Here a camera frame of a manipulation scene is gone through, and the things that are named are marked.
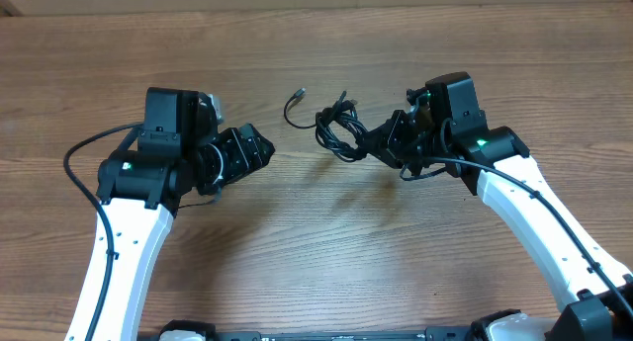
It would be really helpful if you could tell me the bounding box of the black usb cable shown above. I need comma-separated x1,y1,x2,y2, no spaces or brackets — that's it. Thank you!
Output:
283,87,370,163

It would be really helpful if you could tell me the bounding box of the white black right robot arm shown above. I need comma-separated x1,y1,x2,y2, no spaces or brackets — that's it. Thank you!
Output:
356,109,632,340

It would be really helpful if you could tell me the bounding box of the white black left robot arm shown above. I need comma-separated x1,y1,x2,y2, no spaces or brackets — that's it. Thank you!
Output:
66,123,275,340

